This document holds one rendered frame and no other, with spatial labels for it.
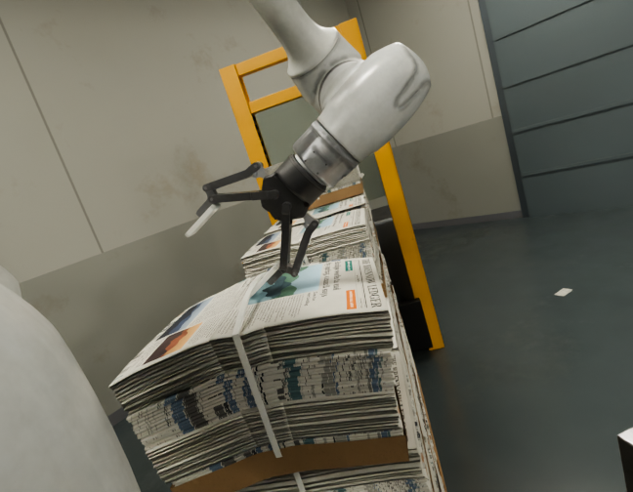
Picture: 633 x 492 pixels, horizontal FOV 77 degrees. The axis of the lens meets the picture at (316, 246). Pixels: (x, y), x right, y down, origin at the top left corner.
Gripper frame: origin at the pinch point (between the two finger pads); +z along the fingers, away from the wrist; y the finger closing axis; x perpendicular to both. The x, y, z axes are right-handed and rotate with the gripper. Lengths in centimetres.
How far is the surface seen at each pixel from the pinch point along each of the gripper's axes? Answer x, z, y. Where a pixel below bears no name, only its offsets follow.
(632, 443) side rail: -14, -27, 54
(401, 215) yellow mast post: 159, -18, 45
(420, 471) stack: -10.2, -1.6, 42.9
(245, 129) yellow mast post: 159, 10, -48
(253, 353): -13.9, 0.7, 12.1
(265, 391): -14.1, 3.6, 17.0
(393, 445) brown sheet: -13.8, -3.6, 34.5
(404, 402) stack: -0.3, -3.9, 38.5
